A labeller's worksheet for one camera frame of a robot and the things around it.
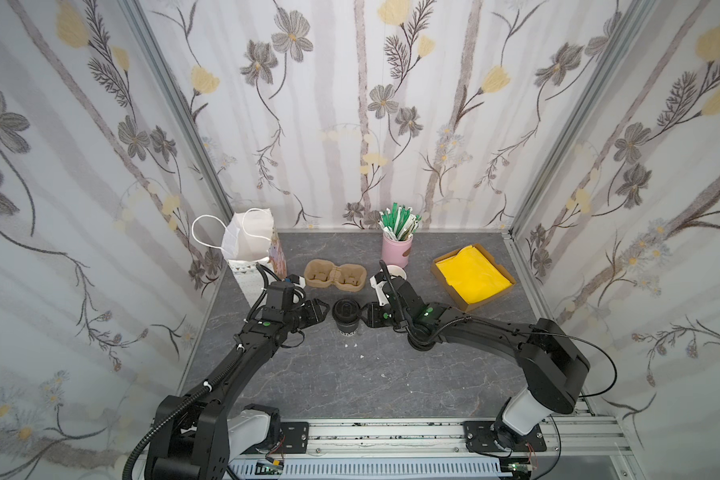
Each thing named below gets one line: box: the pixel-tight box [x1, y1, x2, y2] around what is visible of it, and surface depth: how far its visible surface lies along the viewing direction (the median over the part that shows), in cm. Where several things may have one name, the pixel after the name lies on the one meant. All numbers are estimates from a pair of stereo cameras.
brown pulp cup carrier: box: [304, 259, 367, 292], surface depth 106 cm
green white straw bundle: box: [377, 202, 422, 241], surface depth 100 cm
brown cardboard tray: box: [431, 243, 517, 312], surface depth 103 cm
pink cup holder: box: [382, 232, 413, 268], surface depth 106 cm
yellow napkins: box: [436, 245, 513, 304], surface depth 104 cm
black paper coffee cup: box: [334, 318, 362, 334], surface depth 85 cm
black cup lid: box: [332, 298, 361, 323], surface depth 86 cm
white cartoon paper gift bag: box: [222, 208, 287, 305], surface depth 86 cm
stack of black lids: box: [406, 328, 441, 351], surface depth 63 cm
